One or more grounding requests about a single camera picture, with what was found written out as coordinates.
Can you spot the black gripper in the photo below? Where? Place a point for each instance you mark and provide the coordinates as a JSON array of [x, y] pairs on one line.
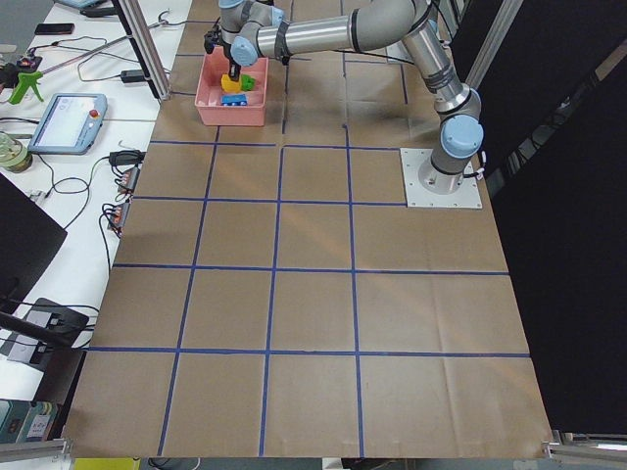
[[231, 67]]

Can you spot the yellow toy block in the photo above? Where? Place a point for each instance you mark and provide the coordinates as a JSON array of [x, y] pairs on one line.
[[228, 86]]

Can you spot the green toy block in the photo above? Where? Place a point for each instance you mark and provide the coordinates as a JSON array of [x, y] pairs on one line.
[[247, 82]]

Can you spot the blue toy block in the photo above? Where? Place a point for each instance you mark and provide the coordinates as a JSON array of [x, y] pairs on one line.
[[234, 100]]

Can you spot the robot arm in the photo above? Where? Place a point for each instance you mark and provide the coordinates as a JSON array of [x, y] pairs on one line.
[[250, 30]]

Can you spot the pink plastic box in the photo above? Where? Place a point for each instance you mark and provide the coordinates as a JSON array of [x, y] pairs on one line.
[[209, 92]]

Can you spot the black power adapter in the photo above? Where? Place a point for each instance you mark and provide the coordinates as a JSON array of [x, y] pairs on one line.
[[132, 76]]

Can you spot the orange usb hub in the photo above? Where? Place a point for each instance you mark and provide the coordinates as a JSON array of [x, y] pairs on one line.
[[127, 181], [116, 216]]

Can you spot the teach pendant tablet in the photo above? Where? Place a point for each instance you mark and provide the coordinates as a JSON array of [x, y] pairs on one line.
[[70, 124]]

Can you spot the black smartphone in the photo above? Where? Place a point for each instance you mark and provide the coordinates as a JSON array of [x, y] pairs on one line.
[[54, 29]]

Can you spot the reacher grabber tool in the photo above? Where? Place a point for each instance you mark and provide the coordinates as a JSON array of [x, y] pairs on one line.
[[28, 81]]

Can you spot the glass jar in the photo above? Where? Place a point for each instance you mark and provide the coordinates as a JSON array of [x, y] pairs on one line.
[[15, 156]]

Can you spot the black monitor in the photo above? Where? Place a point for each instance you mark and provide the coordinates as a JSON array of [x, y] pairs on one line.
[[30, 239]]

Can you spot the monitor stand base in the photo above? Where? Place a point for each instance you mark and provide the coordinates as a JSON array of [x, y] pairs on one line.
[[64, 324]]

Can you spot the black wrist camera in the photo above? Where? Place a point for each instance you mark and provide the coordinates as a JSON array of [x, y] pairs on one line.
[[212, 39]]

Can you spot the aluminium frame post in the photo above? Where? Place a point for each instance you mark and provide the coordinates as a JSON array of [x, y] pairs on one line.
[[139, 35]]

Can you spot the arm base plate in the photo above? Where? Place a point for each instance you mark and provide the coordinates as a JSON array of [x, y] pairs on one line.
[[427, 188]]

